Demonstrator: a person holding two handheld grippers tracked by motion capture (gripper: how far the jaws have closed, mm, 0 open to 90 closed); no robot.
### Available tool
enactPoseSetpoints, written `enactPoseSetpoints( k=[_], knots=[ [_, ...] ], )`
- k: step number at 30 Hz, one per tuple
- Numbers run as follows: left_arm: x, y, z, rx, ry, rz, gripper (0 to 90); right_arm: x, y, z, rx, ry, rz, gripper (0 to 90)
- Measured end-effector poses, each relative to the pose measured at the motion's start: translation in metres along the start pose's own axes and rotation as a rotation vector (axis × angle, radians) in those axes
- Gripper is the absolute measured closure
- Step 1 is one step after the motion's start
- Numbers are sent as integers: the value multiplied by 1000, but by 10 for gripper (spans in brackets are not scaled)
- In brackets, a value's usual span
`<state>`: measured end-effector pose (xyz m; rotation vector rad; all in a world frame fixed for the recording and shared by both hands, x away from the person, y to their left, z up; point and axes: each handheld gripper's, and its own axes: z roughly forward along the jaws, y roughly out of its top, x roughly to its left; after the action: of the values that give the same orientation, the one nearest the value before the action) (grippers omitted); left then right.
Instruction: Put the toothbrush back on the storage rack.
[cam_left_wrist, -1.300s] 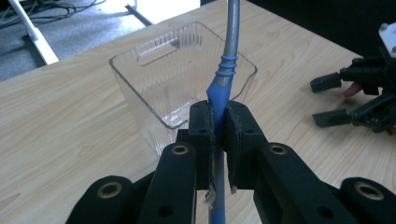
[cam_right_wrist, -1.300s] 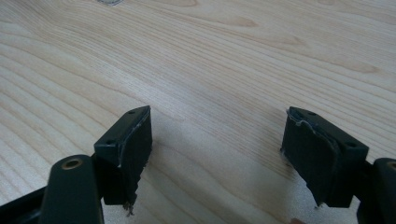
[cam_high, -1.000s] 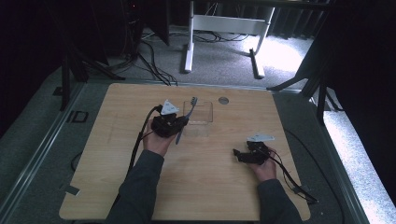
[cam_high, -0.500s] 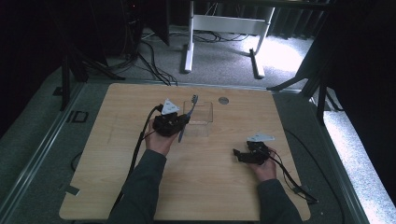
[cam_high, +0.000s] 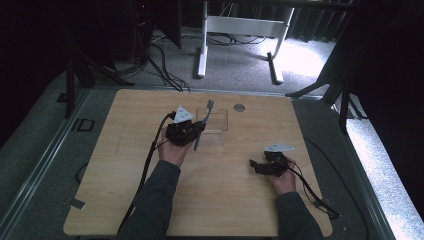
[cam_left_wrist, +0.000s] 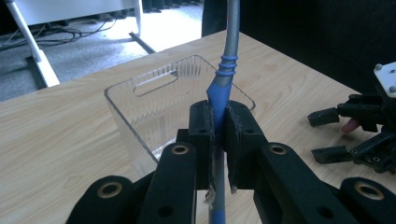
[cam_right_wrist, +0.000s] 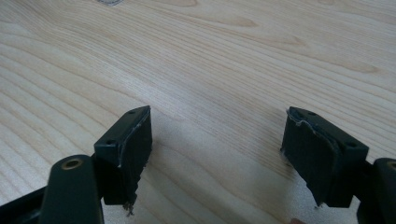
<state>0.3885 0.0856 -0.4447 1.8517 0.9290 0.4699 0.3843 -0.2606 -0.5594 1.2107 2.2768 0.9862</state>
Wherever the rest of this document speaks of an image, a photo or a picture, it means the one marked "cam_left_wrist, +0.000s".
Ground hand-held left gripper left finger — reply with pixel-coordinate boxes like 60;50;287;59
188;100;218;190

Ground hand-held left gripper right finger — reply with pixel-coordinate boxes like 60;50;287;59
224;100;269;192

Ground clear plastic box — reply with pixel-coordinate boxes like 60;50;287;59
104;54;257;179

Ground blue and grey toothbrush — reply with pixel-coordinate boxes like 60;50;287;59
205;0;241;224

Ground cables under white desk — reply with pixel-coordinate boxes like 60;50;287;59
0;14;119;52

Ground white desk frame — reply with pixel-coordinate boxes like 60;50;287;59
3;0;157;89

